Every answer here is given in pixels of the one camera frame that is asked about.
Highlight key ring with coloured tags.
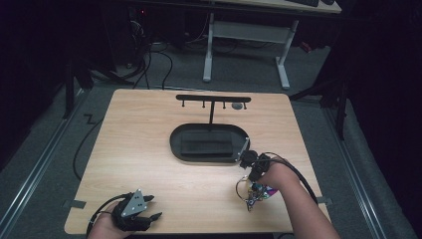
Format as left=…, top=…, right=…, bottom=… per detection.
left=235, top=175, right=279, bottom=212

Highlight white frame desk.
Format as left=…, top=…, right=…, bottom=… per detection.
left=202, top=0, right=342, bottom=90

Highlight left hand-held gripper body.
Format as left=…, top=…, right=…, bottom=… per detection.
left=111, top=188, right=150, bottom=232

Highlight person's right hand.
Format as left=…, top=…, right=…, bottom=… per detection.
left=258, top=162, right=302, bottom=197

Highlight black keyboard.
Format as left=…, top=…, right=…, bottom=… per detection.
left=286, top=0, right=320, bottom=8

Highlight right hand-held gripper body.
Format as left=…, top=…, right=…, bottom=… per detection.
left=236, top=137, right=277, bottom=173

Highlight black floor cable bundle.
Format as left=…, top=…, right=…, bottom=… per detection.
left=113, top=41, right=174, bottom=91

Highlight black computer tower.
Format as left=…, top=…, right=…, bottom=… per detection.
left=127, top=5, right=151, bottom=68

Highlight black metal stand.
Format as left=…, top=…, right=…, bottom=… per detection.
left=62, top=59, right=95, bottom=120
left=289, top=75, right=350, bottom=140

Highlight black key holder stand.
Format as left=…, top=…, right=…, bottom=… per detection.
left=168, top=94, right=252, bottom=164

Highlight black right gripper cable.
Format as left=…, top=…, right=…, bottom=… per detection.
left=265, top=151, right=319, bottom=204

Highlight metal floor rail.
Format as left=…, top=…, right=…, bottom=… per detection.
left=323, top=106, right=388, bottom=239
left=0, top=89, right=85, bottom=231

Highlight person's left hand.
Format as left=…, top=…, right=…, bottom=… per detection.
left=87, top=202, right=134, bottom=239

